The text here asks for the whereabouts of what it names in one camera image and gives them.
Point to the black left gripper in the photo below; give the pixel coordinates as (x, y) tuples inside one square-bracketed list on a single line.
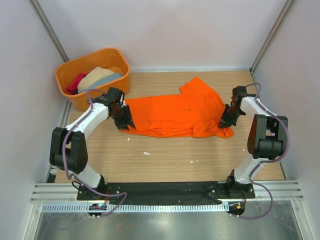
[(123, 125)]

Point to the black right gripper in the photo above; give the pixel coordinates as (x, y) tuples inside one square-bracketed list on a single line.
[(225, 122)]

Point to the orange t shirt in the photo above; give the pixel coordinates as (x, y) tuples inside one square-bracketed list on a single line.
[(194, 112)]

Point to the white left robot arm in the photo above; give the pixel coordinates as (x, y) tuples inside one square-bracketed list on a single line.
[(68, 149)]

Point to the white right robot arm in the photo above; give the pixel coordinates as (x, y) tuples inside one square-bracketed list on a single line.
[(268, 140)]

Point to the blue grey folded shirt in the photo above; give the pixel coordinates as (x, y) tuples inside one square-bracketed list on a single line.
[(104, 80)]

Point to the beige folded shirt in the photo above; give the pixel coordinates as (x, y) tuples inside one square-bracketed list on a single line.
[(93, 76)]

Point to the red crumpled shirt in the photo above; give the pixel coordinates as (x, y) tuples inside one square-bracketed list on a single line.
[(72, 89)]

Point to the orange plastic bin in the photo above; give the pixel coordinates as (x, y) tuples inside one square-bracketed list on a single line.
[(108, 58)]

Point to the white slotted cable duct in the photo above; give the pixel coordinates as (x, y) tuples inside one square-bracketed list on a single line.
[(100, 208)]

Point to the aluminium frame rail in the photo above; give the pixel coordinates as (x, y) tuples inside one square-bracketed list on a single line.
[(65, 192)]

